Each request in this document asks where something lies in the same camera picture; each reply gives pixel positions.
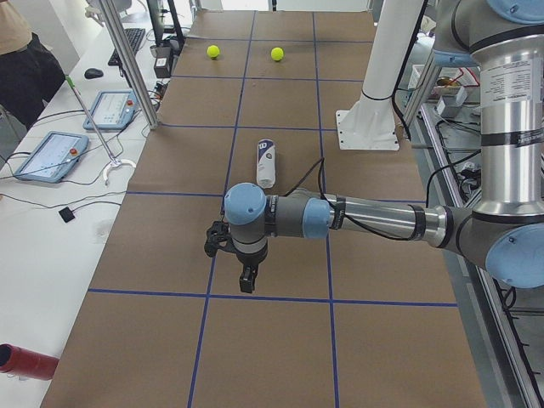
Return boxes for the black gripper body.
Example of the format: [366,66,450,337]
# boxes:
[235,238,268,269]

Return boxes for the red cylinder bottle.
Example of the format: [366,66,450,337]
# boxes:
[1,343,59,380]

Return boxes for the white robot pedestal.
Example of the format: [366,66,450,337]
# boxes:
[336,0,426,151]

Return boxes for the yellow tennis ball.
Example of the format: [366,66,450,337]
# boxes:
[270,47,285,62]

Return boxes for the far blue teach pendant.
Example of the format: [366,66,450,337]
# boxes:
[90,89,139,131]

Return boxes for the blue teach pendant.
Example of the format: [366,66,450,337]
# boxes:
[14,131,89,184]
[90,89,139,131]

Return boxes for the yellow tennis ball table edge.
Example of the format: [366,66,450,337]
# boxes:
[207,44,221,60]

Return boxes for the brown paper table mat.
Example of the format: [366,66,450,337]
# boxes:
[43,11,486,407]

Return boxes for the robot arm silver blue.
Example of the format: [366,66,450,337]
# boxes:
[205,1,543,293]

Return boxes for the black computer mouse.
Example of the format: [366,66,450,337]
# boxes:
[84,68,104,79]

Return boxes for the aluminium frame post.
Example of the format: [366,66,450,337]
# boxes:
[99,0,158,130]

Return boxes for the person in dark clothes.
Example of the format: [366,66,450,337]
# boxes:
[1,1,65,128]

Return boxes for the small black square pad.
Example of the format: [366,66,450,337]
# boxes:
[59,207,76,223]

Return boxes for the black power adapter box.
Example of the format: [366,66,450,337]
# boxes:
[154,47,173,79]

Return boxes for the clear tennis ball can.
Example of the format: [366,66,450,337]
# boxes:
[256,139,276,189]

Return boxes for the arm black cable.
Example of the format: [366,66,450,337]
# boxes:
[283,156,420,241]

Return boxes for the reacher stick white claw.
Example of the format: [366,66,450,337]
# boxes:
[65,75,136,185]

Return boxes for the black keyboard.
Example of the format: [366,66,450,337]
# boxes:
[107,27,146,66]

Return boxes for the near blue teach pendant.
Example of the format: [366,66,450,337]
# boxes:
[14,131,89,184]

